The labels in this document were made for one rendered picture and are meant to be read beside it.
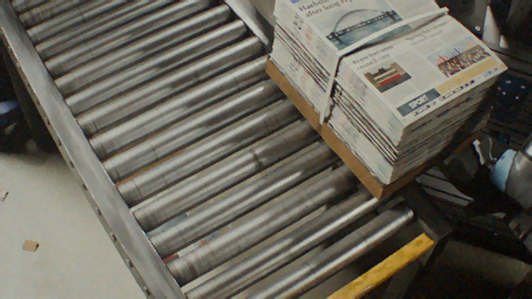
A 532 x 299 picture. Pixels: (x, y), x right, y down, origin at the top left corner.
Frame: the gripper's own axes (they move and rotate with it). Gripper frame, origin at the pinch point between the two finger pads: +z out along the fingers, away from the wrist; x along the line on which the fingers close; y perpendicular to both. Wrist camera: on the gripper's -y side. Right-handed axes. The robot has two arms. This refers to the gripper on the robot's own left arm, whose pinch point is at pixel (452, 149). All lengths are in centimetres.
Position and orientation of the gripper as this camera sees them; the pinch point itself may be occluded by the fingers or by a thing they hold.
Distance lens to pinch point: 140.2
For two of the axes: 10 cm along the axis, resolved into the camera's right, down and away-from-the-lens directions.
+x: -8.2, 3.9, -4.3
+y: 1.2, -6.1, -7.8
